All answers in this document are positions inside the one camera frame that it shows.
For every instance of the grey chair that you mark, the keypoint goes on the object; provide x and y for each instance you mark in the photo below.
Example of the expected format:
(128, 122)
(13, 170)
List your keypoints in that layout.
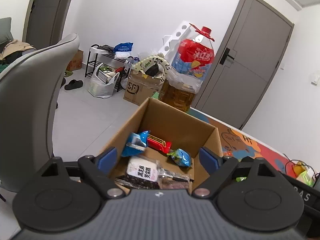
(25, 92)

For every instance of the small brown cardboard carton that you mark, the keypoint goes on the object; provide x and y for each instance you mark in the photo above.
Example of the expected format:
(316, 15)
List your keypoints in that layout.
(75, 62)

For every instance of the black sesame snack packet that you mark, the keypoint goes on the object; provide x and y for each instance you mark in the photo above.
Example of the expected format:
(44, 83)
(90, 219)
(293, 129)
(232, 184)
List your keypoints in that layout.
(142, 171)

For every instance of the dark grey door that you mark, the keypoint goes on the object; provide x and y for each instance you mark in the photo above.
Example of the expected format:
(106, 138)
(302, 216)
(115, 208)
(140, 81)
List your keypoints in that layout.
(45, 12)

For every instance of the grey cloth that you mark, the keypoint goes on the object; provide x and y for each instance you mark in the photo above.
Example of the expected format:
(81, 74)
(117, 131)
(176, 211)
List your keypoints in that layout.
(106, 48)

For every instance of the white plastic bag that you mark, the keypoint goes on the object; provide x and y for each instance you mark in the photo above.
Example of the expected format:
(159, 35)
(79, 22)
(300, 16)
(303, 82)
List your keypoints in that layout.
(100, 87)

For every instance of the brown cardboard box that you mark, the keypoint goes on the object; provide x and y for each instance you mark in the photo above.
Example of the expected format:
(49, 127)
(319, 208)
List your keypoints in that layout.
(175, 125)

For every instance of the small yellow box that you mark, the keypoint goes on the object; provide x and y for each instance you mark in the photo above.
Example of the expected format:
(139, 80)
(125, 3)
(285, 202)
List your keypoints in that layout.
(298, 170)

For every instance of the green white tissue box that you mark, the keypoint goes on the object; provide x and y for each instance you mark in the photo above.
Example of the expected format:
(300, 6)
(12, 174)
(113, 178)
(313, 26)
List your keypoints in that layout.
(306, 177)

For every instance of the panda print plush pillow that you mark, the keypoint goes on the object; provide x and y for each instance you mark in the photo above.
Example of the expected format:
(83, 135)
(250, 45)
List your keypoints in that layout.
(150, 61)

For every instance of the black shoe rack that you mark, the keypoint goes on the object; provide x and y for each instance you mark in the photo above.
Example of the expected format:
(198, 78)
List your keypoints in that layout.
(88, 65)

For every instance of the blue green candy packet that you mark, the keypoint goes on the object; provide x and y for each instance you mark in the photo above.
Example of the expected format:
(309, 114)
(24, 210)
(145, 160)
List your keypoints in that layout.
(181, 156)

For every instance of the large red-capped oil bottle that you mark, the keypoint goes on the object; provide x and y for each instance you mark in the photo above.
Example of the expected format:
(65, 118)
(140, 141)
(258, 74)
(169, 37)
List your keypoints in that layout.
(192, 57)

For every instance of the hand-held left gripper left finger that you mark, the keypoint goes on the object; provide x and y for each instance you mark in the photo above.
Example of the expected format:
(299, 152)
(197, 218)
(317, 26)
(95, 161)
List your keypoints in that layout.
(107, 158)

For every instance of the white perforated bracket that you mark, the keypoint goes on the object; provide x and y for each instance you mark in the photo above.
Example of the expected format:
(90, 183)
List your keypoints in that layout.
(175, 37)

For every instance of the red snack packet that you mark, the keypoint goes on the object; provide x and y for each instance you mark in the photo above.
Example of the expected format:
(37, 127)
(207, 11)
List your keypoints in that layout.
(157, 142)

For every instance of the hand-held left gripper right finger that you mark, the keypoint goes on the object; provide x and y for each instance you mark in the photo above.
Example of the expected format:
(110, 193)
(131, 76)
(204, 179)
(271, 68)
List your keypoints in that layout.
(208, 158)

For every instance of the beige cloth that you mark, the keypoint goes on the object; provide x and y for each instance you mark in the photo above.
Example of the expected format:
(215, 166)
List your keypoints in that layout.
(17, 46)

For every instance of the blue snack packet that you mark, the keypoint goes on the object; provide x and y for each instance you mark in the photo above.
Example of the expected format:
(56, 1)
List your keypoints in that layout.
(133, 145)

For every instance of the printed brown floor carton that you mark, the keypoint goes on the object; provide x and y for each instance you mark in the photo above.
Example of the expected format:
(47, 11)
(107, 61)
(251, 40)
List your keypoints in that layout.
(140, 90)

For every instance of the blue white bag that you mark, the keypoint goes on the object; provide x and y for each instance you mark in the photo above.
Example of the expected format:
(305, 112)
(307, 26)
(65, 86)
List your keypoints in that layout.
(122, 47)

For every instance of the grey sofa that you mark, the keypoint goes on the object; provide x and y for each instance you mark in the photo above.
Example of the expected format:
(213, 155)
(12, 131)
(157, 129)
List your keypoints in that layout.
(5, 30)

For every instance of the black slipper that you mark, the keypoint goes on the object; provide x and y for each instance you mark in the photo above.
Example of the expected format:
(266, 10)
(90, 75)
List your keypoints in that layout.
(73, 85)

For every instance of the dark clear snack packet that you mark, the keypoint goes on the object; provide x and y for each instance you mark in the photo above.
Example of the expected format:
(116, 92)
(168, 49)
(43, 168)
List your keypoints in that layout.
(172, 180)

